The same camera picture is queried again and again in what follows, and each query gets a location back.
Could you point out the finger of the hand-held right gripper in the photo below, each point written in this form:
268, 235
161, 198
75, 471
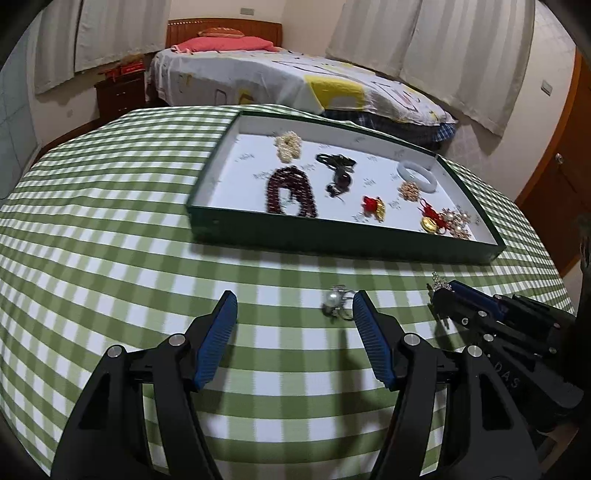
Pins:
475, 295
457, 311

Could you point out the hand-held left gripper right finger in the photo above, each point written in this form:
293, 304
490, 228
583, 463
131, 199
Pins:
371, 341

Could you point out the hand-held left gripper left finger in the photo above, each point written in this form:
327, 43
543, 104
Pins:
217, 341

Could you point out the silver rhinestone brooch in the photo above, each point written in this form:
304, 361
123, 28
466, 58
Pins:
441, 282

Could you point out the red tassel gold charm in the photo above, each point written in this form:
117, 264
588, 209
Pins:
369, 204
429, 225

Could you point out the gold flower brooch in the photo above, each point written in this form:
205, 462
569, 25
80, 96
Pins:
409, 190

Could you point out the white jade bangle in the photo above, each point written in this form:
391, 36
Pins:
427, 177

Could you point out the green jewelry tray box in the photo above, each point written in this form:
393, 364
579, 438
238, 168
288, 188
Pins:
258, 152

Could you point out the gold pearl brooch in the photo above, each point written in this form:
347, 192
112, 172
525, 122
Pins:
457, 221

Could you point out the brown wooden door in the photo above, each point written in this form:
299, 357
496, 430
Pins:
568, 184

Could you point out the green checked tablecloth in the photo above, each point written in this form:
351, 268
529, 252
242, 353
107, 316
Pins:
92, 230

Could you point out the blue plaid bed sheet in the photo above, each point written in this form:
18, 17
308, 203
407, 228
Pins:
415, 131

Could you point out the wide beige curtain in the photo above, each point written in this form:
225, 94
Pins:
466, 60

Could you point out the dark wooden nightstand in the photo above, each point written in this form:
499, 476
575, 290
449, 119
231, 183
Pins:
120, 99

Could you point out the white patterned bedspread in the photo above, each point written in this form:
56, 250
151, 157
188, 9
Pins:
258, 76

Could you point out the red gift boxes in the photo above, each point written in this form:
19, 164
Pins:
127, 69

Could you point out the red pillow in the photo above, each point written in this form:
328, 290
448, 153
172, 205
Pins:
226, 44

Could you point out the patterned orange cushion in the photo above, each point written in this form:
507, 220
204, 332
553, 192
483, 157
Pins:
220, 32

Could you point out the wooden bed headboard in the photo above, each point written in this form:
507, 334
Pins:
184, 27

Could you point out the narrow beige curtain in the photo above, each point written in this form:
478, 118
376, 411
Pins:
57, 46

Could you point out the wall light switch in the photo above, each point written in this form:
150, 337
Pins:
547, 87

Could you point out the wall outlet plate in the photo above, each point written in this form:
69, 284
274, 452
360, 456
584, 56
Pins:
247, 10

